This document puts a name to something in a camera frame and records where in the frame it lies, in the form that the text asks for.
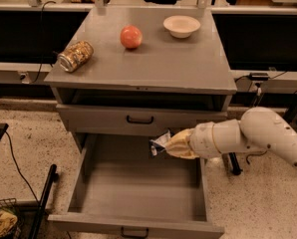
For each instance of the black top drawer handle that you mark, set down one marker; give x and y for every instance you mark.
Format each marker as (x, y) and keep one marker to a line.
(129, 119)

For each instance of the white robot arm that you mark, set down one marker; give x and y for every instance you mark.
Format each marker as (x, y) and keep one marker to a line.
(258, 129)

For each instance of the gold patterned can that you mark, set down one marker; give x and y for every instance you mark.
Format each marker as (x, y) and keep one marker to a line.
(75, 56)

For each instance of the open grey middle drawer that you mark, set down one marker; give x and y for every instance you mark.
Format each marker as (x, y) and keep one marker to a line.
(119, 184)

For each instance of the black middle drawer handle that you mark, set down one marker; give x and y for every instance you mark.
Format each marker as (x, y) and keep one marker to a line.
(134, 234)

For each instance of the white bowl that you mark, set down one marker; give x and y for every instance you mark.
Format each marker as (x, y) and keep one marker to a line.
(181, 26)

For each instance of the black power adapter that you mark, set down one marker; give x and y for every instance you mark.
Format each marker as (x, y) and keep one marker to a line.
(258, 77)

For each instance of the grey drawer cabinet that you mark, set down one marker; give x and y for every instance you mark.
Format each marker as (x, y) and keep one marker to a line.
(163, 72)

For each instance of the black drawer handle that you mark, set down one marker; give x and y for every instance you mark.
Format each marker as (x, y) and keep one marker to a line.
(129, 119)
(134, 234)

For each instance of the black stand leg left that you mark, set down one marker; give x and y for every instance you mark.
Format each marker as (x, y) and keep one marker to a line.
(51, 178)

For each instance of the yellow snack bag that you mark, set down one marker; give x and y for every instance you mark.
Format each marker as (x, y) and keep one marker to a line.
(7, 222)

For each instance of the blue rxbar blueberry wrapper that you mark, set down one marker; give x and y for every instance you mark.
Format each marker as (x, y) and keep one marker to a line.
(157, 145)

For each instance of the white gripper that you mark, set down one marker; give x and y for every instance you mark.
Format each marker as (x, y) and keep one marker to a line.
(201, 139)

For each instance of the red apple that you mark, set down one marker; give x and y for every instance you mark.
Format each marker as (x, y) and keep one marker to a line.
(131, 37)

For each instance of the closed grey top drawer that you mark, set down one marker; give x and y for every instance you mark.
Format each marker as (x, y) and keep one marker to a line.
(112, 120)

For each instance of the black table leg right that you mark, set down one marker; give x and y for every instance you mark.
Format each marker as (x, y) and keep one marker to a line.
(236, 170)

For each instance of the wire basket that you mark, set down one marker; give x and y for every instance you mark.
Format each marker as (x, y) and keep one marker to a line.
(9, 204)

